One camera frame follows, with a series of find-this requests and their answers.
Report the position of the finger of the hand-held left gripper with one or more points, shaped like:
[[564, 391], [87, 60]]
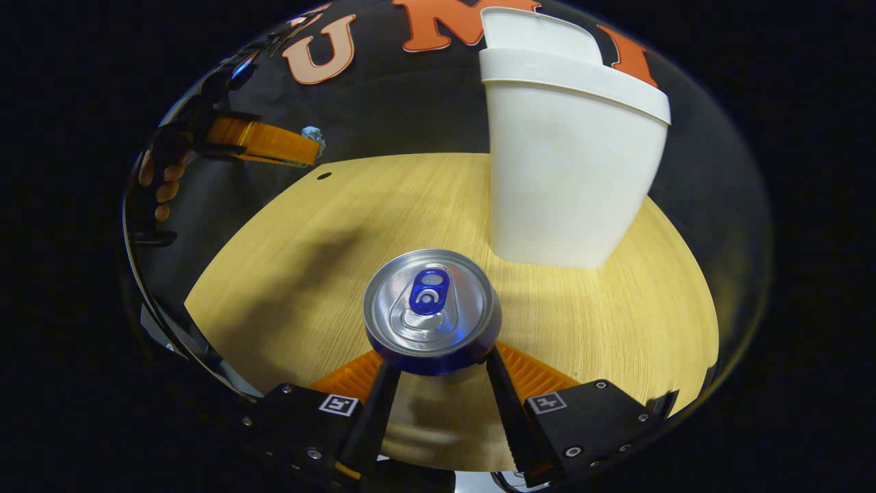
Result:
[[267, 140]]

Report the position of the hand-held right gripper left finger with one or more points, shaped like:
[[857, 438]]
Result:
[[373, 424]]

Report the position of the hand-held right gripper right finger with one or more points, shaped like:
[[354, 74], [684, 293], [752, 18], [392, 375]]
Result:
[[510, 418]]

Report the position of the blue paper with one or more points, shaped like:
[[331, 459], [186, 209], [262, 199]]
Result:
[[313, 139]]

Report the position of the blue pop can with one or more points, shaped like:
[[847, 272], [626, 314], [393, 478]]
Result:
[[431, 308]]

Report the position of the white desktop garbage bin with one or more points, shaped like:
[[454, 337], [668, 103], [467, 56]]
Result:
[[568, 185]]

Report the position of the wooden desktop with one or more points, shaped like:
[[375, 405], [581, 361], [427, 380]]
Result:
[[308, 274]]

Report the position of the grey ribbed strip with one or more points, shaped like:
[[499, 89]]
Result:
[[185, 339]]

